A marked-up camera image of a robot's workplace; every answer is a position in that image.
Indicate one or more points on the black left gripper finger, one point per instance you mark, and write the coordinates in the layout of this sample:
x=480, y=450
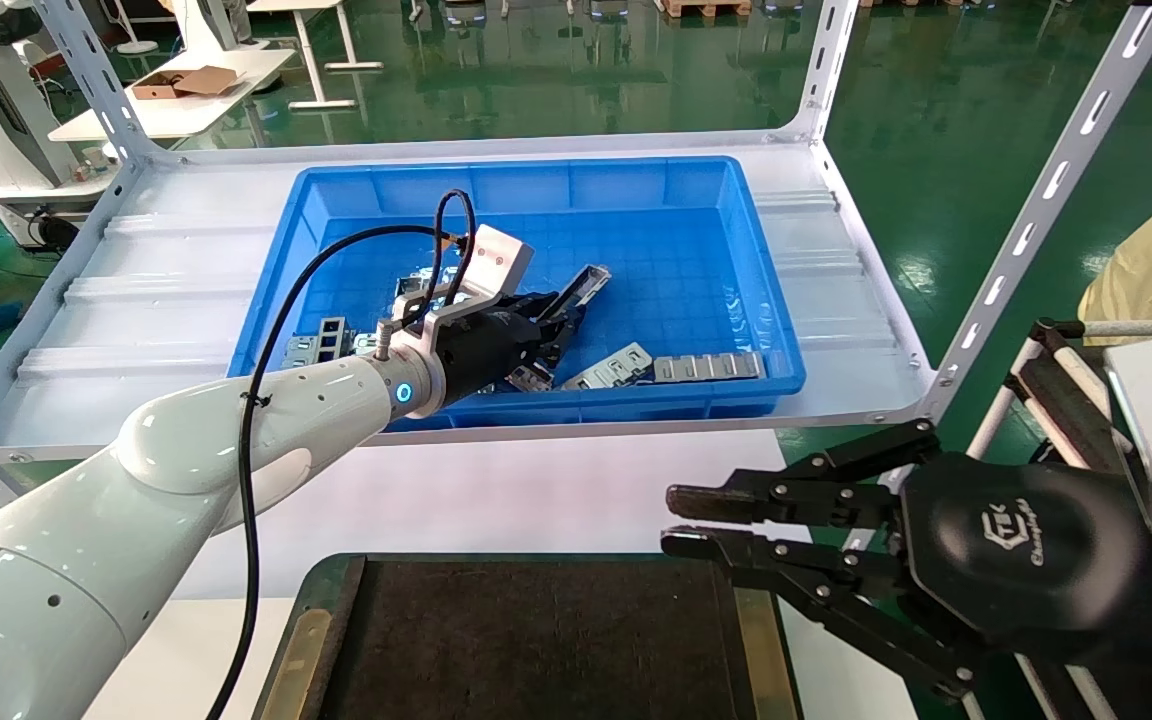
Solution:
x=539, y=303
x=556, y=335

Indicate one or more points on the black container tray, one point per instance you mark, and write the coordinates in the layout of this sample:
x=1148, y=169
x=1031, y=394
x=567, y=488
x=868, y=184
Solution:
x=536, y=640

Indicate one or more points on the light grey slotted metal part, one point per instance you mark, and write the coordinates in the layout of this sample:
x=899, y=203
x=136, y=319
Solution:
x=298, y=350

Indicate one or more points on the cardboard box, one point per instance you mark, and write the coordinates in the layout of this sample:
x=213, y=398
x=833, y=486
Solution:
x=181, y=83

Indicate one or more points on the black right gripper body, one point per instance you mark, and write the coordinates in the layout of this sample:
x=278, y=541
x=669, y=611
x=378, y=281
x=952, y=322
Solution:
x=1016, y=550

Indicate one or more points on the clear plastic bag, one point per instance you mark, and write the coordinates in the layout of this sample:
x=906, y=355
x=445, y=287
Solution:
x=439, y=277

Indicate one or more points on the silver ribbed flat metal part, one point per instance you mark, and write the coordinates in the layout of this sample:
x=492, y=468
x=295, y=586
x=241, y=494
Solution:
x=611, y=368

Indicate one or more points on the upright open metal cage part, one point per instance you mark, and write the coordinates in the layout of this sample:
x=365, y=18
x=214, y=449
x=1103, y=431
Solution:
x=408, y=295

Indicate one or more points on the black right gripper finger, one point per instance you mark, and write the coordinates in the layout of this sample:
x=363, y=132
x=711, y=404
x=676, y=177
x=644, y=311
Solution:
x=816, y=575
x=786, y=495

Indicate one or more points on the dark grey slotted metal part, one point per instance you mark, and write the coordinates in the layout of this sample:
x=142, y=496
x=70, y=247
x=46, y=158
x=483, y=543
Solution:
x=334, y=338

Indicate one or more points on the white metal shelf rack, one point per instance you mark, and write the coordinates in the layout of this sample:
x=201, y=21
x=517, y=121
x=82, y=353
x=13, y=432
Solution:
x=166, y=270

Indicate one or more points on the blue plastic bin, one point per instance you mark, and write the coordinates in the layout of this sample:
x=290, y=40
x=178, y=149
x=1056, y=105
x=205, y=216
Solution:
x=656, y=240

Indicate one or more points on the white table with thin legs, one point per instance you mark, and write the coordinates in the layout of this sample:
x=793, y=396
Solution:
x=306, y=40

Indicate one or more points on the dark open metal cage part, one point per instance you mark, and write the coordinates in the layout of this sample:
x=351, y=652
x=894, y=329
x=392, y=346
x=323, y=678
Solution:
x=533, y=377

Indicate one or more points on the pale flat metal part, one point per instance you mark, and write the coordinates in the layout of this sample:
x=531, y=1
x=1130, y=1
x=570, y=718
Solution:
x=366, y=345

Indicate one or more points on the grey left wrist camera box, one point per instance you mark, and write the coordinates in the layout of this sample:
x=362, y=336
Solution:
x=496, y=260

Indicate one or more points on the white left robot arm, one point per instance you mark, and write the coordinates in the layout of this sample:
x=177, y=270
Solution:
x=166, y=470

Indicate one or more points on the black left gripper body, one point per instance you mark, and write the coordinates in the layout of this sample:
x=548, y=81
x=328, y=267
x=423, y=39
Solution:
x=486, y=345

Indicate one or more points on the wooden pallet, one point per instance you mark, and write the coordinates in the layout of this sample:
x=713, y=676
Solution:
x=706, y=8

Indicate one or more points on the grey ribbed flat metal part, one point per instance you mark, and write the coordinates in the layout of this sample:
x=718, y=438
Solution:
x=706, y=367

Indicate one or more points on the black white folding stand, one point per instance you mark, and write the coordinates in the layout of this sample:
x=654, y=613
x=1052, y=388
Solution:
x=1056, y=385

